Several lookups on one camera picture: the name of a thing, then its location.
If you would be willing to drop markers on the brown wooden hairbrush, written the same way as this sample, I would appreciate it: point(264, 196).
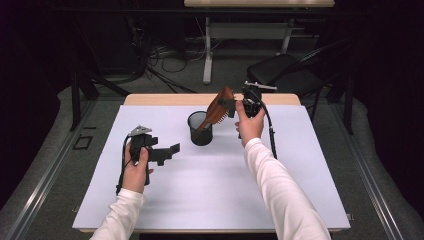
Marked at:
point(216, 108)

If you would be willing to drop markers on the person's left hand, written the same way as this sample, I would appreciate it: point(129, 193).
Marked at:
point(133, 176)

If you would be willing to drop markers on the person's right hand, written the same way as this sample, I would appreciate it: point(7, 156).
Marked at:
point(250, 128)

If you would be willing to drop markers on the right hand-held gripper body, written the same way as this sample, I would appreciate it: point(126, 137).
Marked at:
point(251, 98)

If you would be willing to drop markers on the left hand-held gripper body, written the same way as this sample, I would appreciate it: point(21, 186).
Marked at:
point(136, 141)

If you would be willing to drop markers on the light wooden table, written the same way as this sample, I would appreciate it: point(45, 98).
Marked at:
point(166, 99)

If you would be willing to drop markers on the black folding chair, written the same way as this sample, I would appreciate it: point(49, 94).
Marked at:
point(290, 71)

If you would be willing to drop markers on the metal floor rail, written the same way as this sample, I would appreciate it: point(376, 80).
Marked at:
point(366, 173)
point(50, 173)

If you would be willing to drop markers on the black mesh cup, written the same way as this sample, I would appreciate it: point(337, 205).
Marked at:
point(203, 138)

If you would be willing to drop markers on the black metal stand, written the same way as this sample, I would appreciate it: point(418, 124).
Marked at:
point(75, 100)

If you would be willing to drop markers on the dark curtain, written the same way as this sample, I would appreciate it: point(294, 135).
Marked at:
point(393, 83)
point(26, 83)

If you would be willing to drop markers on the white table mat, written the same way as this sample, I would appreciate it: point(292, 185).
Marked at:
point(200, 186)

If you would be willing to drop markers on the white-framed desk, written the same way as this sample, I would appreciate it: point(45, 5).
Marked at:
point(246, 30)

